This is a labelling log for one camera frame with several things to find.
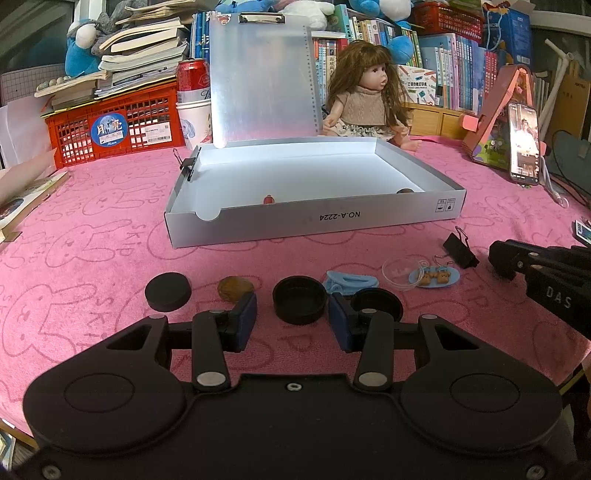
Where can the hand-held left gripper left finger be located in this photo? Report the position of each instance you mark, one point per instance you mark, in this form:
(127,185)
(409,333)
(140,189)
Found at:
(247,319)

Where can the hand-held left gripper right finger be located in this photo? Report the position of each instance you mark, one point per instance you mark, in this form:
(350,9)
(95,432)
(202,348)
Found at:
(339,324)

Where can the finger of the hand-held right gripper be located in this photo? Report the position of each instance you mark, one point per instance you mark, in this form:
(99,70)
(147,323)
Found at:
(508,258)
(558,257)

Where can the brown round stone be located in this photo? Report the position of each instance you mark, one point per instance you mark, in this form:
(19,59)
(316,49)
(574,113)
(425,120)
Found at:
(233,287)

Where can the hollow black round cap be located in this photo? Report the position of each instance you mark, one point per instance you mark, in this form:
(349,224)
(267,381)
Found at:
(376,299)
(299,300)

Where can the black binder clip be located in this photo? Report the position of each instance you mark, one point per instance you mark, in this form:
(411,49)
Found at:
(461,253)
(188,165)

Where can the blue bear charm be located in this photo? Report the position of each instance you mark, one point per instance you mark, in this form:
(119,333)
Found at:
(434,277)

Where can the solid black round lid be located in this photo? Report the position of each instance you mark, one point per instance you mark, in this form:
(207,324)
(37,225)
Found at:
(167,291)

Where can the grey cardboard box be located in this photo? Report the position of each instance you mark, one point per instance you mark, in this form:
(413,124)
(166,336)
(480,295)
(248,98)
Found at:
(300,221)

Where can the small printed card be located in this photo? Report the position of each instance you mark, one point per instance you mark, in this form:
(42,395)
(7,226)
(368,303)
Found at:
(583,230)

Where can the light blue hair clip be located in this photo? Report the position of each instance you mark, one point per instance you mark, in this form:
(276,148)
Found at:
(351,280)

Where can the clear plastic cup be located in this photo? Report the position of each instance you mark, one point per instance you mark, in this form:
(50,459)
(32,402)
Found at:
(399,270)

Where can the dark bag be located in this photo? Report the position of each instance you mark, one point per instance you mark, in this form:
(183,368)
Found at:
(572,161)

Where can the smartphone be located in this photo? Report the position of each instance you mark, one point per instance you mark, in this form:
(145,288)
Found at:
(524,143)

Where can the small brown round piece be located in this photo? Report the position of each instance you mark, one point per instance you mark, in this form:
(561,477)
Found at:
(405,190)

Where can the pink phone stand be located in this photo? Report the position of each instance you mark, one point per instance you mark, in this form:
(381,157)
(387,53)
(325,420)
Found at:
(489,120)

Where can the wooden box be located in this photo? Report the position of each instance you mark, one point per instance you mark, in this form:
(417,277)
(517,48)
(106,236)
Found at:
(438,122)

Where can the pink rabbit print blanket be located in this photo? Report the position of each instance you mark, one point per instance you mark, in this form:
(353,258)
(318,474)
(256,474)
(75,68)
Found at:
(115,240)

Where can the brown cardboard panel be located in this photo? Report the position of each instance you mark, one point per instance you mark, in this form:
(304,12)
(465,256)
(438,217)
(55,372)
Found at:
(575,101)

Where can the white plastic pipe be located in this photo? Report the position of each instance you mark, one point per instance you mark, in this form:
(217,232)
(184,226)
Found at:
(556,78)

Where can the row of upright books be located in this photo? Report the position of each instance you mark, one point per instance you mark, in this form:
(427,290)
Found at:
(461,69)

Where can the illustrated white box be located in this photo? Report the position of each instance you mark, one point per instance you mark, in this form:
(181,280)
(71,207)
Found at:
(418,85)

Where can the white paper cup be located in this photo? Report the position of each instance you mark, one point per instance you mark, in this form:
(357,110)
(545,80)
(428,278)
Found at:
(194,124)

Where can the brown-haired doll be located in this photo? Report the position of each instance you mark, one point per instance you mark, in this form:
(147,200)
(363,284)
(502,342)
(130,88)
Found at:
(364,106)

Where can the blue cardboard box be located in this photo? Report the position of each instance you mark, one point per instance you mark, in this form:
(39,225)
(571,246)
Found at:
(508,37)

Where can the red plastic crate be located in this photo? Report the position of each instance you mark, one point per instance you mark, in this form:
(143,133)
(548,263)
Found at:
(138,120)

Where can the translucent plastic clipboard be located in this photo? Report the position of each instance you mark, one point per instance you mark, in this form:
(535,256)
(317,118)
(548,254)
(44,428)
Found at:
(263,83)

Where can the red plastic basket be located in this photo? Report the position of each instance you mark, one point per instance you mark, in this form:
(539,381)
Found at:
(445,21)

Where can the red soda can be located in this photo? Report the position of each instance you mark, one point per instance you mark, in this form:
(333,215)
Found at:
(191,78)

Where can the open book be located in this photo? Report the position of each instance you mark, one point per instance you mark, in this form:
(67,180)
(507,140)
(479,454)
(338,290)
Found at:
(27,198)

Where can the stack of lying books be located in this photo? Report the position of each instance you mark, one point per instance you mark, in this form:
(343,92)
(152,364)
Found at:
(138,55)

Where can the white paper sheet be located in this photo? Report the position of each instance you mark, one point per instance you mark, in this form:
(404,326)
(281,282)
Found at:
(18,138)

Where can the blue and white plush toy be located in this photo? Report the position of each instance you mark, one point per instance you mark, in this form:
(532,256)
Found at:
(76,60)

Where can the grey grid mat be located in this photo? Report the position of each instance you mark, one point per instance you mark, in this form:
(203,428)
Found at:
(23,83)

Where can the grey soft toy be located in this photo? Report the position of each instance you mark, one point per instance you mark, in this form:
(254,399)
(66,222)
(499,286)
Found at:
(111,11)

